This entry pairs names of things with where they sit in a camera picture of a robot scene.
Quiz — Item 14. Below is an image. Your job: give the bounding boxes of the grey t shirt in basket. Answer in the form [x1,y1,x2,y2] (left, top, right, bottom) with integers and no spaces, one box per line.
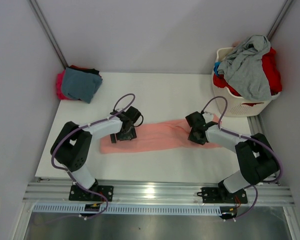
[217,35,272,102]

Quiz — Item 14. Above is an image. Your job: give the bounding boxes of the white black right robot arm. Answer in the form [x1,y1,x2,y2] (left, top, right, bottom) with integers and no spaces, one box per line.
[185,111,281,202]

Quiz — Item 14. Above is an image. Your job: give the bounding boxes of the corner aluminium post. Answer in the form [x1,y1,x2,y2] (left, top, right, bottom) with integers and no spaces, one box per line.
[27,0,69,69]
[266,0,296,41]

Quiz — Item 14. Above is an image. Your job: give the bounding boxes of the blue garment in basket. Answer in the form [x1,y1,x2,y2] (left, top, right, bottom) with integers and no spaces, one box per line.
[213,61,221,76]

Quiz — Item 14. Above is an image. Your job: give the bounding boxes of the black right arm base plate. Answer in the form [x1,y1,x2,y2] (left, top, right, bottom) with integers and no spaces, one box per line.
[196,187,248,204]

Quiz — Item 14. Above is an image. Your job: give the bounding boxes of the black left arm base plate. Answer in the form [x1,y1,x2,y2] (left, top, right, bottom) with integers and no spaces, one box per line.
[68,185,114,202]

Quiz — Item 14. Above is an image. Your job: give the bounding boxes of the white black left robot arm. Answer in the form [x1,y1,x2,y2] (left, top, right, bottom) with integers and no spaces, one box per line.
[50,106,144,201]

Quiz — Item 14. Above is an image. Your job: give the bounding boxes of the white slotted cable duct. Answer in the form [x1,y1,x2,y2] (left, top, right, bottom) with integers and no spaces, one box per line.
[32,203,222,216]

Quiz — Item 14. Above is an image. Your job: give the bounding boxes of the folded magenta t shirt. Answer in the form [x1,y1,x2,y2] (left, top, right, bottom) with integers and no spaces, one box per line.
[55,68,75,100]

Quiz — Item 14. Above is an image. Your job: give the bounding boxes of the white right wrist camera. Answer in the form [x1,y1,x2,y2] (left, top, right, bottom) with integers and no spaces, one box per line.
[202,112,215,123]

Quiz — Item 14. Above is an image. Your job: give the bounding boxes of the left corner aluminium post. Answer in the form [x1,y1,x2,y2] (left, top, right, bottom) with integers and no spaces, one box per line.
[27,0,69,69]

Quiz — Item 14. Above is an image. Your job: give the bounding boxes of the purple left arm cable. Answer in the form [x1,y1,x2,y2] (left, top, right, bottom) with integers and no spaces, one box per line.
[50,93,136,221]

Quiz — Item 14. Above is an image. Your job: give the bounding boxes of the red t shirt in basket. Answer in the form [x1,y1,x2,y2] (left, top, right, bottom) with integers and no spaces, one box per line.
[212,46,283,105]

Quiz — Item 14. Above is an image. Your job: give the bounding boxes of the white perforated laundry basket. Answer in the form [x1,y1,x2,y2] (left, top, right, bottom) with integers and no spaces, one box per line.
[212,48,282,117]

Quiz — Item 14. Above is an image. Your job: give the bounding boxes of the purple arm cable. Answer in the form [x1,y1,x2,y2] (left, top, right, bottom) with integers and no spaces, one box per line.
[50,93,136,221]
[201,95,285,223]

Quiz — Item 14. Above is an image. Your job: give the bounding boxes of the folded teal t shirt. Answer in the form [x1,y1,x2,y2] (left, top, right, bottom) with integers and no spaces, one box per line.
[60,67,103,104]

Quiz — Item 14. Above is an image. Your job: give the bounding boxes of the pink t shirt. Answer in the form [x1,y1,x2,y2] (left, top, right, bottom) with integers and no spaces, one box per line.
[99,119,221,154]

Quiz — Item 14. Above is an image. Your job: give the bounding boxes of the folded black t shirt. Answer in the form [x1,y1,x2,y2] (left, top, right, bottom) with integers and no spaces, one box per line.
[69,65,100,76]

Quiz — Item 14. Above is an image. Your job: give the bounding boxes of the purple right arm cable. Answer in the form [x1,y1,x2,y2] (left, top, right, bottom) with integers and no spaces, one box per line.
[201,95,285,223]

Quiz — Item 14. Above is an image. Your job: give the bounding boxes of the right corner aluminium post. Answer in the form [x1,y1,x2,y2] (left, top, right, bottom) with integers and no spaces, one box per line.
[266,0,296,41]

